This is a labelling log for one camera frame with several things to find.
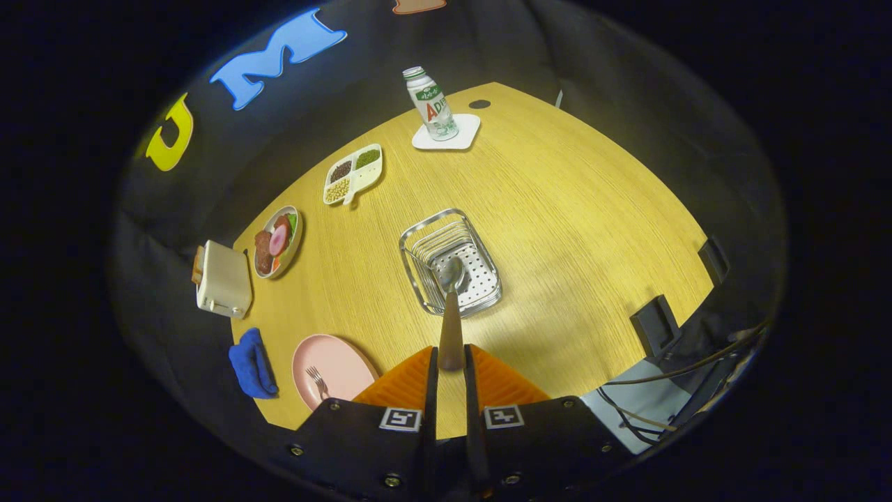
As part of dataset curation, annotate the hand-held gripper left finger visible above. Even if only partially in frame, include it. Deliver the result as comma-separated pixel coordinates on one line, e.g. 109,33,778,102
279,345,440,499

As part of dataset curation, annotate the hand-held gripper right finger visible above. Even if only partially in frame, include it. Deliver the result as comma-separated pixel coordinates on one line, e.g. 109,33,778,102
463,344,635,497

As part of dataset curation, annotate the wooden-handled metal spoon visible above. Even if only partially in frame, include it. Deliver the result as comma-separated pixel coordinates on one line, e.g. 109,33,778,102
431,256,469,372

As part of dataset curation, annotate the wooden-handled metal fork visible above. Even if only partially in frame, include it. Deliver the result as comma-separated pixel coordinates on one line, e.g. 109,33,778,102
305,366,332,402

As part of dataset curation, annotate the pink plate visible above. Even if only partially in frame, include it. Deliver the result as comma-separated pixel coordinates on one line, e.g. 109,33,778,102
291,334,380,411

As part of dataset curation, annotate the blue cloth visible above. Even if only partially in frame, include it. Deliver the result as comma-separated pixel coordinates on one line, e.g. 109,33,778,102
229,328,279,400

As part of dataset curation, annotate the grey food plate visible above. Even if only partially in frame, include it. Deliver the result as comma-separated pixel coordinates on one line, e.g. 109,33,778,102
251,205,305,280

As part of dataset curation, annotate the brown steak piece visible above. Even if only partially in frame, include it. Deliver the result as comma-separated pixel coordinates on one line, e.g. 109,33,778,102
254,230,274,275

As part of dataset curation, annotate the white divided dish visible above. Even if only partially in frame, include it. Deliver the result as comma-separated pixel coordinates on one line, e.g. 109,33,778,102
323,144,384,207

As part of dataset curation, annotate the white toaster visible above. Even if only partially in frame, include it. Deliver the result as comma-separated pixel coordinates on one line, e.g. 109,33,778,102
196,241,253,319

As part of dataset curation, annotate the white square coaster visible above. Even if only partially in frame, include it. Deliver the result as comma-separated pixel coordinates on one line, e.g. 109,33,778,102
411,114,482,151

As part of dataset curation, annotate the white green-capped drink bottle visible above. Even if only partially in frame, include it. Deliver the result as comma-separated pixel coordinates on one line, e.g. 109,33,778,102
403,66,459,142

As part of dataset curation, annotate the black backdrop cloth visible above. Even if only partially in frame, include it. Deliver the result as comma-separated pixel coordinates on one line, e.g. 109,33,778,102
108,0,788,482

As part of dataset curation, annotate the metal wire basket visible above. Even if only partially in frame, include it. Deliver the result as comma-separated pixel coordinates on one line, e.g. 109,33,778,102
399,208,502,319

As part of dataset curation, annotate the thin black cable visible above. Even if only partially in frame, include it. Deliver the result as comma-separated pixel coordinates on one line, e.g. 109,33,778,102
597,386,671,445

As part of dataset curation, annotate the black table edge bracket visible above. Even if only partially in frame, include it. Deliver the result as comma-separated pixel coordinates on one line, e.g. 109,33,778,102
629,295,682,360
698,237,730,285

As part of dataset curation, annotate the thick black cable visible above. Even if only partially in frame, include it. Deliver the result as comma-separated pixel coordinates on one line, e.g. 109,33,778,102
605,324,767,386

